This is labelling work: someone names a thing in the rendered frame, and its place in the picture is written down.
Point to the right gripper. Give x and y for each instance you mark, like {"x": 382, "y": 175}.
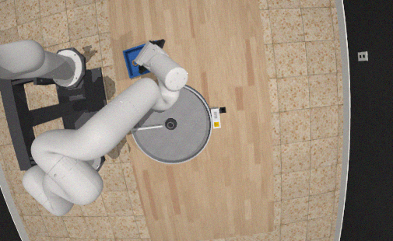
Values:
{"x": 158, "y": 47}

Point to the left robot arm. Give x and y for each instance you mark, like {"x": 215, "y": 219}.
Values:
{"x": 27, "y": 59}

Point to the blue open-top crate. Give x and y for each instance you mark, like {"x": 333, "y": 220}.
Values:
{"x": 130, "y": 55}

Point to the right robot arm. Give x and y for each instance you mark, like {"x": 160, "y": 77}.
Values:
{"x": 77, "y": 181}

